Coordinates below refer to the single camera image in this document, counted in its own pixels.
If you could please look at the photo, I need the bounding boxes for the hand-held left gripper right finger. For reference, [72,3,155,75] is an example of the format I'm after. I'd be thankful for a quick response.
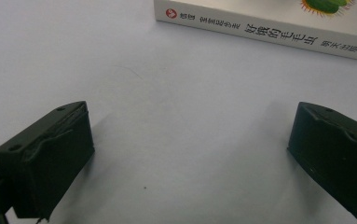
[287,101,357,223]

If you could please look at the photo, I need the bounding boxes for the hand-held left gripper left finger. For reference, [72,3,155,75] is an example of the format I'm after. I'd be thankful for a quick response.
[0,101,96,222]

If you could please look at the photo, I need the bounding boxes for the white caterpillar picture book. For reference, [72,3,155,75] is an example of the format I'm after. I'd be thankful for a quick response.
[153,0,357,63]

